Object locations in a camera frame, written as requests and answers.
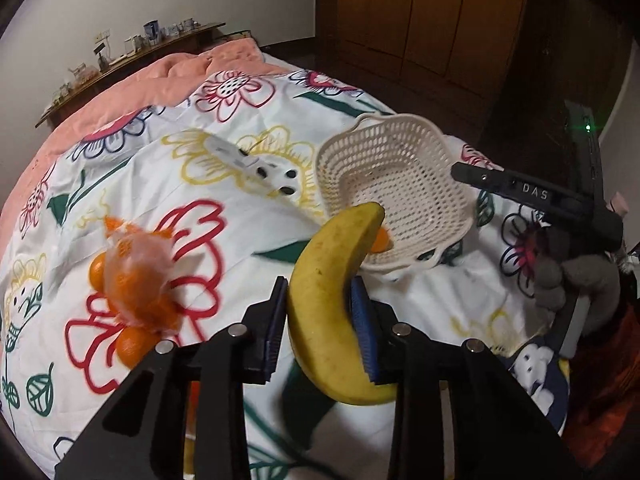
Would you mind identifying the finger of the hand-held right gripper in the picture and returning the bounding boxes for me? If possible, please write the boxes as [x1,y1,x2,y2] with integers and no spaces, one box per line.
[450,161,517,194]

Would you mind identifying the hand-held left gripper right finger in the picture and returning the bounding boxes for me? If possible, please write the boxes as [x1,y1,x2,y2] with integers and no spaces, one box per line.
[349,276,587,480]

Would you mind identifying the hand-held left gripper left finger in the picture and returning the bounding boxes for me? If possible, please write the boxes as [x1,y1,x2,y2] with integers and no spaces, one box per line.
[54,276,290,480]

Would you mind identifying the yellow banana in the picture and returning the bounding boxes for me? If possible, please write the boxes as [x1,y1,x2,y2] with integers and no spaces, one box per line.
[287,201,402,406]

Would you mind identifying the white plastic mesh basket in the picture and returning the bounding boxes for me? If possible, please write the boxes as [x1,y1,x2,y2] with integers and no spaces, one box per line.
[315,113,477,274]

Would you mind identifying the plastic bag of oranges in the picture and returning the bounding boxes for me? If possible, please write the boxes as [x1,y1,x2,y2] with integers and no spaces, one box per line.
[101,214,185,335]

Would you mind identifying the person's right hand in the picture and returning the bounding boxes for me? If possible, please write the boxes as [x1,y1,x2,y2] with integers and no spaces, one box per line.
[531,252,622,339]

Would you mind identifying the floral printed bedsheet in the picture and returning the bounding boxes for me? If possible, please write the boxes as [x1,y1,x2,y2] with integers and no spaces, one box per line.
[0,67,572,480]

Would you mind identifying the white power strip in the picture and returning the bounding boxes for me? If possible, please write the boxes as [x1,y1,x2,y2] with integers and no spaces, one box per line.
[204,134,302,199]

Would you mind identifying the wooden wardrobe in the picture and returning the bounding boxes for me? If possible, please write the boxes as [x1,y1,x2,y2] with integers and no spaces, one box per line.
[315,0,532,88]

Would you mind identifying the red cloth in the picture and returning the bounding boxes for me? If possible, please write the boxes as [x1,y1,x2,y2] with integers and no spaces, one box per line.
[567,305,640,466]

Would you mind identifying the pink blanket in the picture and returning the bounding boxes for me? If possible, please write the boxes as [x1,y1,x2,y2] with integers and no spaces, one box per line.
[0,37,282,201]

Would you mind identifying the wooden sideboard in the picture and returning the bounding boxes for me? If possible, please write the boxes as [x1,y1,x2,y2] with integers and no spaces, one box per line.
[35,22,227,129]

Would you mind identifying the cluster of small jars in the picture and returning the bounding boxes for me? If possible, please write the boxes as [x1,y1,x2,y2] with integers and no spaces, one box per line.
[49,61,102,102]

